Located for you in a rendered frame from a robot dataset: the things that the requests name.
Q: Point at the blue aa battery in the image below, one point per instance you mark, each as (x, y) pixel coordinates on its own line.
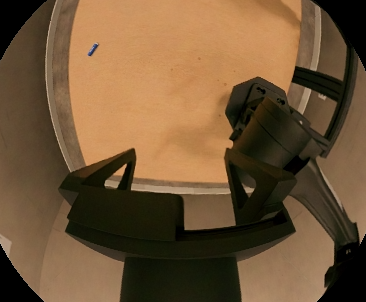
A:
(92, 49)

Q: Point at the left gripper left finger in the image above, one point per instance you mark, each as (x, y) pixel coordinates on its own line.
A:
(97, 173)

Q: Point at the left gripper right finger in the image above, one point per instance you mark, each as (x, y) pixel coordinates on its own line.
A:
(273, 184)

